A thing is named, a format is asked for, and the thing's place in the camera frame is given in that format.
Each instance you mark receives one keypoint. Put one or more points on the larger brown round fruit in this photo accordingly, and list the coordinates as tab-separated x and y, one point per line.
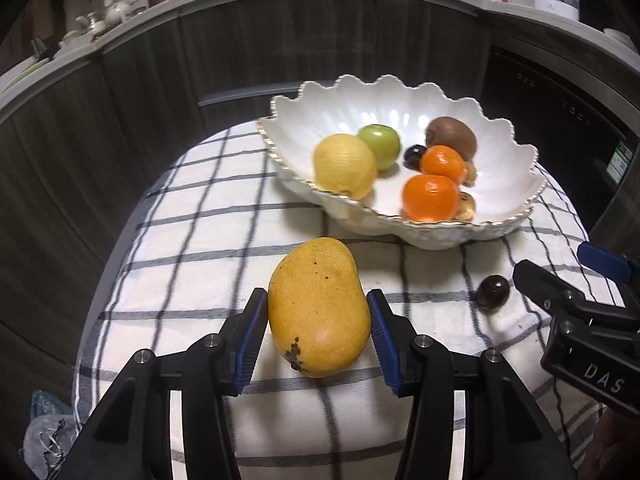
467	206

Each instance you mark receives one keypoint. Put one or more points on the plastic bag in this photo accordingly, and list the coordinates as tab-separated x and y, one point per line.
47	425

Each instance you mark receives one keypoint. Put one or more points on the dark wood kitchen cabinet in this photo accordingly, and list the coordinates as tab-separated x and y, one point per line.
100	120

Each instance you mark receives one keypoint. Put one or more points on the yellow mango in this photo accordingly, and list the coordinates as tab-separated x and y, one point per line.
320	310

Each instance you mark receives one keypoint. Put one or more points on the large orange tangerine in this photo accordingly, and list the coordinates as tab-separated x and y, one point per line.
430	199

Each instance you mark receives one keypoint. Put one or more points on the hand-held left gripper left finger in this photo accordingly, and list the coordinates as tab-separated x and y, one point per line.
252	340

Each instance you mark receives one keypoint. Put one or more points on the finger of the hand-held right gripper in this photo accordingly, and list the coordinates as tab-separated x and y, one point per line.
605	262
545	290

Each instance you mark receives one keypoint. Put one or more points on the person's right forearm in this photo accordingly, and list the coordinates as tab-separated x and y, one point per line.
617	445

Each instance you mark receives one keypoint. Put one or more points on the yellow lemon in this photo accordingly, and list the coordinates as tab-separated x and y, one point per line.
345	165

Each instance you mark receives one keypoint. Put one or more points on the white black checked cloth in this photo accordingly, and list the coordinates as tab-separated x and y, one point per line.
190	280

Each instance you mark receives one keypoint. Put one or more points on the green apple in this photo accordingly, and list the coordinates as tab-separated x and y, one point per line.
381	142

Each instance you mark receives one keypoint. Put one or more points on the brown kiwi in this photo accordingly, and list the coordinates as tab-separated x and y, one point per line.
450	135

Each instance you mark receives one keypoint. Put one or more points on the dark purple round fruit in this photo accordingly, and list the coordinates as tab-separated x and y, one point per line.
414	156
492	293

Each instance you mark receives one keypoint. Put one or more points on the green white sticker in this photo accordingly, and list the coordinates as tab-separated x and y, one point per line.
620	161

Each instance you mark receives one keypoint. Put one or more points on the small orange tangerine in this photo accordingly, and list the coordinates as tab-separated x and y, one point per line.
442	162

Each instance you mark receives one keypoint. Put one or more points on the black dishwasher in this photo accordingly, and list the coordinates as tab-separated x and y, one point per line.
550	90

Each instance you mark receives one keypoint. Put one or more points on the white scalloped bowl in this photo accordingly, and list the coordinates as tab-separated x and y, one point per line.
350	110

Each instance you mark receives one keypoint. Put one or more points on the small white teapot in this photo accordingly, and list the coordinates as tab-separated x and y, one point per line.
89	24

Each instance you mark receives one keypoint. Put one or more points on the smaller brown round fruit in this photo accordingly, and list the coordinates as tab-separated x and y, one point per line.
471	172

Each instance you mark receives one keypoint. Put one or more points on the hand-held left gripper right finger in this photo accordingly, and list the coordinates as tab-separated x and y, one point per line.
384	340

